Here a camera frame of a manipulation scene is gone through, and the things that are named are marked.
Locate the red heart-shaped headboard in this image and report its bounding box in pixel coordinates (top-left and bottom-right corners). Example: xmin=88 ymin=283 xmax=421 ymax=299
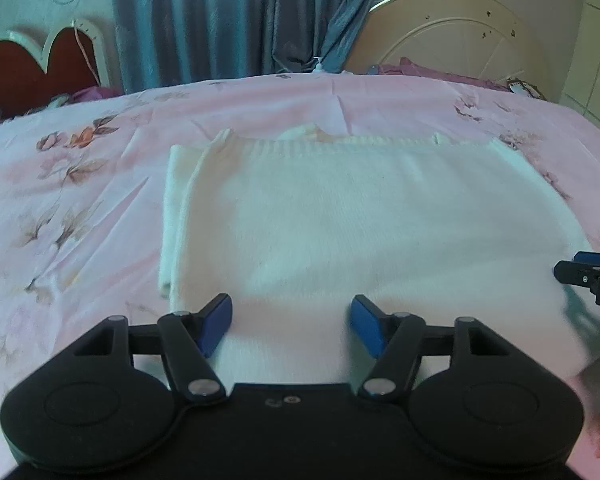
xmin=0 ymin=18 xmax=112 ymax=118

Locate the purple pillow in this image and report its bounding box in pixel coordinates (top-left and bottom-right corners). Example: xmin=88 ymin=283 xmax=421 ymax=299
xmin=67 ymin=85 xmax=123 ymax=106

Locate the pink floral bedsheet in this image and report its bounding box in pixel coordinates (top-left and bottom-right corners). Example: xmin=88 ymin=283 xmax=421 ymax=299
xmin=0 ymin=72 xmax=600 ymax=461

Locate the white wall cable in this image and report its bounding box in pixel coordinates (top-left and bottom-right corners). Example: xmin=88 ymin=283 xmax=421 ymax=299
xmin=50 ymin=0 xmax=103 ymax=86

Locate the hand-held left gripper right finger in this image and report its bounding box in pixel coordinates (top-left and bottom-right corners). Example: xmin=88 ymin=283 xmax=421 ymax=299
xmin=349 ymin=295 xmax=533 ymax=403

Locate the blue grey curtain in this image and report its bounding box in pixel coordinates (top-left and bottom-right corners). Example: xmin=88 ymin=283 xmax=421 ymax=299
xmin=112 ymin=0 xmax=391 ymax=93

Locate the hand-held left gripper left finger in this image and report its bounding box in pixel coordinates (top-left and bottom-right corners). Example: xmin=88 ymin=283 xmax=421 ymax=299
xmin=50 ymin=293 xmax=232 ymax=403

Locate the round cream board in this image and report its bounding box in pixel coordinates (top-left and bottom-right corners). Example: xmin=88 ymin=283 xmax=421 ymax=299
xmin=345 ymin=0 xmax=551 ymax=101

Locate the cartoon print cushion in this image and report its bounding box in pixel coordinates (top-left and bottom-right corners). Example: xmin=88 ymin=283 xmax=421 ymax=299
xmin=505 ymin=77 xmax=548 ymax=101

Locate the white knit sweater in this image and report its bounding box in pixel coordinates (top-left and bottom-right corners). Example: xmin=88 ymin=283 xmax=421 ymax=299
xmin=158 ymin=127 xmax=600 ymax=386

